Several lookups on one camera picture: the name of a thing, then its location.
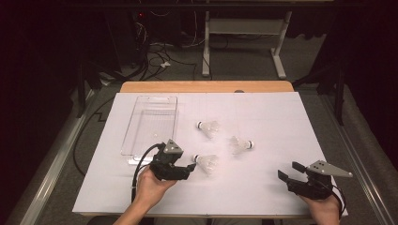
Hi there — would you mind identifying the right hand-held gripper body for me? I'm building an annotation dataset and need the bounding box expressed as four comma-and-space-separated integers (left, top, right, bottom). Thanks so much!
286, 159, 354, 201

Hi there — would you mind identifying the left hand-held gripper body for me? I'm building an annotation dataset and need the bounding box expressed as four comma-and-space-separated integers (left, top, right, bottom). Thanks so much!
149, 138, 192, 182

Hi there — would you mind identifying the white shuttlecock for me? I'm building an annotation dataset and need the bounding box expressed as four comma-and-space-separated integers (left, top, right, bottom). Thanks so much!
227, 135, 255, 157
191, 153, 221, 174
195, 120, 222, 140

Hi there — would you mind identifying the clear plastic tray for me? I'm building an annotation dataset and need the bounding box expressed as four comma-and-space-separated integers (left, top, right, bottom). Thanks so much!
120, 95, 178, 167

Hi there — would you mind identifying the person's left hand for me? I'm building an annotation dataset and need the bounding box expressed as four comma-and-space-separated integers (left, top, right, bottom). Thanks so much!
134, 166, 178, 209

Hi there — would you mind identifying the person's right hand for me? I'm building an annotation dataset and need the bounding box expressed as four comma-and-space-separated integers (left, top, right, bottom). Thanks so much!
299, 194, 343, 225

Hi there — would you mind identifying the white table mat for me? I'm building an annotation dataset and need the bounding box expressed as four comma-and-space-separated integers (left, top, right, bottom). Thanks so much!
71, 92, 349, 218

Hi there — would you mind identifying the black metal stand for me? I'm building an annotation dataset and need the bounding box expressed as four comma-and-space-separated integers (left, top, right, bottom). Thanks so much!
74, 59, 105, 119
292, 59, 347, 127

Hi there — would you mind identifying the right hand-held gripper cable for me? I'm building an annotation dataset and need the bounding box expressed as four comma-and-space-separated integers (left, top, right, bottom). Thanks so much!
330, 183, 347, 219

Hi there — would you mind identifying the hand-held gripper cable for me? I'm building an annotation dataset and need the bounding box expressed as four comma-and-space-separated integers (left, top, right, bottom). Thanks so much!
330, 183, 347, 219
72, 96, 166, 204

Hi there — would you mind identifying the aluminium floor rail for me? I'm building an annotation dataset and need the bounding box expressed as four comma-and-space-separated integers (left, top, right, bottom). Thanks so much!
18, 89, 96, 225
318, 93, 396, 225

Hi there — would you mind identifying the left hand-held gripper cable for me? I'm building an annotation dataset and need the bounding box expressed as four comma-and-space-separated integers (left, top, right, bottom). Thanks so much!
72, 96, 166, 204

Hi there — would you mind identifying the bundle of floor cables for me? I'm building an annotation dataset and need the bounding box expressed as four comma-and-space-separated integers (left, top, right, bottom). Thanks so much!
130, 12, 205, 83

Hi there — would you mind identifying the white metal desk frame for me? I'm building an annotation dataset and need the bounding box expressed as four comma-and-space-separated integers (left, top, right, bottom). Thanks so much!
201, 10, 294, 81

